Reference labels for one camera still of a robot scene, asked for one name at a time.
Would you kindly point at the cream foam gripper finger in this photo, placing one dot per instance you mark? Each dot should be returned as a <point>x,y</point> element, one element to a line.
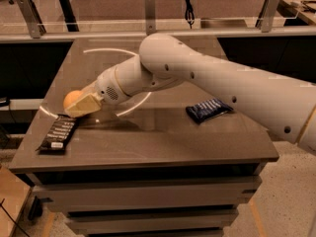
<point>89,90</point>
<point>84,105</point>

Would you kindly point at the grey table with drawers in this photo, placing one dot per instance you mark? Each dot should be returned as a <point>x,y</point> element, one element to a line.
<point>143,168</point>

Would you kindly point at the left metal bracket post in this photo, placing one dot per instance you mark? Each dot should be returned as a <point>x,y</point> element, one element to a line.
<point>32,18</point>

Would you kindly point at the metal bracket post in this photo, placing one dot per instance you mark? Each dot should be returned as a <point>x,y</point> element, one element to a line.
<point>266,18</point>
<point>150,18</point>
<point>32,18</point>

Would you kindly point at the right metal bracket post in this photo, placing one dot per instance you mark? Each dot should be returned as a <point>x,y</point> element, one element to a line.
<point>266,18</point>

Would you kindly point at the middle metal bracket post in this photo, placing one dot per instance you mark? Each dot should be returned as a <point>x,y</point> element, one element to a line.
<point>150,18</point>

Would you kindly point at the clear acrylic barrier panel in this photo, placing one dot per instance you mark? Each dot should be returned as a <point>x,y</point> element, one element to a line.
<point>87,22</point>

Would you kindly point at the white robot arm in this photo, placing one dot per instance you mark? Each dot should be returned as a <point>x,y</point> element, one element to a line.
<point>284,105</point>

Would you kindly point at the blue snack bag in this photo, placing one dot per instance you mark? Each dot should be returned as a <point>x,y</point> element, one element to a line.
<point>205,110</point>

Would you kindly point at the orange fruit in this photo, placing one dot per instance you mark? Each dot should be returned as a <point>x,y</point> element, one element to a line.
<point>70,98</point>

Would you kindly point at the black rxbar chocolate bar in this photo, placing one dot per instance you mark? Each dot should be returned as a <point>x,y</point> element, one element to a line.
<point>58,135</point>

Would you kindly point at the wooden box at left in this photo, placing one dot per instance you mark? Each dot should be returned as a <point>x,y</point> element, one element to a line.
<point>13,196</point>

